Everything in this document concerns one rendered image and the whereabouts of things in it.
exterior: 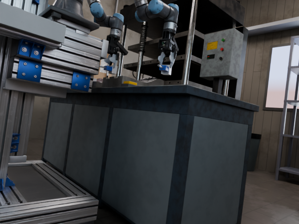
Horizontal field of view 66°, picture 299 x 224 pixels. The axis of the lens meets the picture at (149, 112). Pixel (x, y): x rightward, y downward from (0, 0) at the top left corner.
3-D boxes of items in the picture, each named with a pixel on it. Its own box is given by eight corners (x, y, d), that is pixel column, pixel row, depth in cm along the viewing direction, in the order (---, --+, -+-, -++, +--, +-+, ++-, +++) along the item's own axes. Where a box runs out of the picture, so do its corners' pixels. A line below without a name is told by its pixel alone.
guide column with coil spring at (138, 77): (130, 131, 266) (145, 21, 270) (127, 131, 271) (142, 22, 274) (134, 132, 270) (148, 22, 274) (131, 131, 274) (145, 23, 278)
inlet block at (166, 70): (162, 70, 126) (163, 60, 126) (153, 70, 128) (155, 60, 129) (171, 75, 138) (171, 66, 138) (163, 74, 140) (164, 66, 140)
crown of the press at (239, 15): (192, 31, 205) (200, -36, 207) (114, 51, 304) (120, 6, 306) (240, 57, 260) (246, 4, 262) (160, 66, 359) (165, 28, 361)
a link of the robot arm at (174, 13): (162, 4, 136) (172, 10, 142) (160, 22, 136) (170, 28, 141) (172, 0, 130) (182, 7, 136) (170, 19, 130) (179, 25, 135)
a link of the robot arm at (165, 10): (142, 14, 131) (156, 22, 138) (155, 9, 123) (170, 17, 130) (144, 1, 131) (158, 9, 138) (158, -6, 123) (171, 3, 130)
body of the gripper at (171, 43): (157, 49, 133) (159, 28, 133) (163, 54, 140) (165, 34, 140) (169, 49, 129) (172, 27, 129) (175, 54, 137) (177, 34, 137)
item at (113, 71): (98, 69, 149) (100, 61, 149) (95, 70, 153) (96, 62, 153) (116, 74, 157) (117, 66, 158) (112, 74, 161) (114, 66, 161)
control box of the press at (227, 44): (210, 205, 186) (232, 26, 190) (182, 193, 209) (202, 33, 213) (225, 202, 201) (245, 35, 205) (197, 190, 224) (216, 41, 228)
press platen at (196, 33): (193, 34, 222) (194, 28, 222) (127, 50, 305) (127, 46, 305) (231, 54, 267) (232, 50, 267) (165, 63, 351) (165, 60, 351)
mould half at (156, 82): (120, 89, 152) (123, 68, 152) (101, 89, 172) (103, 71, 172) (173, 100, 184) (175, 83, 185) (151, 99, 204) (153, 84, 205)
